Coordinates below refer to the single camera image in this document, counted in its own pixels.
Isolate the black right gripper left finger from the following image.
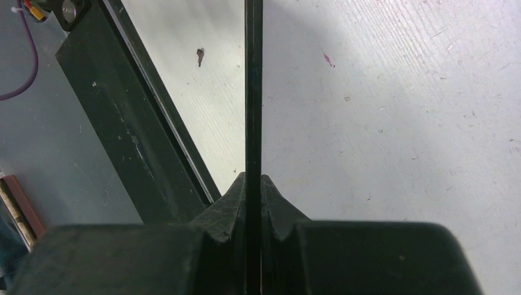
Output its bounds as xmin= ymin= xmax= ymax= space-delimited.
xmin=7 ymin=173 xmax=245 ymax=294

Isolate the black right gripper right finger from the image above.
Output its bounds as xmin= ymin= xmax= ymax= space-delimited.
xmin=261 ymin=176 xmax=482 ymax=294

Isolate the black framed whiteboard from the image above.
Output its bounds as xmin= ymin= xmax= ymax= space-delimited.
xmin=245 ymin=0 xmax=264 ymax=294

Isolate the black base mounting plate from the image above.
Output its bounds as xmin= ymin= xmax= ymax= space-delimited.
xmin=32 ymin=1 xmax=221 ymax=223

